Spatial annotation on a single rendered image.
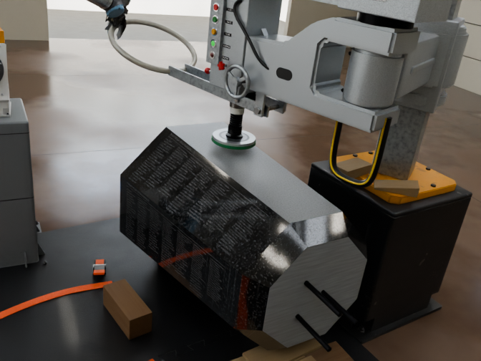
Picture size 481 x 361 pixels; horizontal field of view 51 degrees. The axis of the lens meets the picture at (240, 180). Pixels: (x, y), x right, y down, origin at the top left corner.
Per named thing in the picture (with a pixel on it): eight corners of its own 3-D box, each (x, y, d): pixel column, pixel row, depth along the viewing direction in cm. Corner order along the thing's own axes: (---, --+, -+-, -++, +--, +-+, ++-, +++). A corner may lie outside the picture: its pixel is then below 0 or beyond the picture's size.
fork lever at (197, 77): (288, 112, 232) (290, 102, 229) (260, 119, 219) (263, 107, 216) (190, 71, 272) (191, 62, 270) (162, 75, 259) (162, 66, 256)
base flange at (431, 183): (387, 154, 296) (389, 146, 294) (458, 190, 259) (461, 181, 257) (324, 165, 270) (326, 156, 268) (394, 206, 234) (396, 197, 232)
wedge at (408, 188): (415, 189, 244) (418, 180, 242) (416, 198, 235) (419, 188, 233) (373, 180, 248) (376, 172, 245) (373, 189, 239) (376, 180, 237)
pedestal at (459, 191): (361, 249, 338) (386, 147, 306) (441, 309, 289) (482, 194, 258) (283, 273, 303) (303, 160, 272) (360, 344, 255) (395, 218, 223)
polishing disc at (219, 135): (224, 148, 234) (224, 145, 233) (205, 132, 250) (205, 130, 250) (263, 144, 244) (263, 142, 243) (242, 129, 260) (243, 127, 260)
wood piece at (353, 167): (354, 165, 263) (356, 156, 261) (370, 173, 256) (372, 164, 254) (330, 172, 251) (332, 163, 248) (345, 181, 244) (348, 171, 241)
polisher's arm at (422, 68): (393, 66, 264) (405, 17, 253) (461, 82, 247) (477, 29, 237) (334, 89, 206) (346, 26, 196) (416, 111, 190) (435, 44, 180)
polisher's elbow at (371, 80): (353, 91, 204) (363, 41, 195) (399, 103, 195) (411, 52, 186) (333, 99, 189) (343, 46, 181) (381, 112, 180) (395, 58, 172)
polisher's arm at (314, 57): (391, 150, 201) (424, 23, 180) (361, 162, 185) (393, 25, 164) (255, 99, 244) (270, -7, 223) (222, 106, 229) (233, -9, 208)
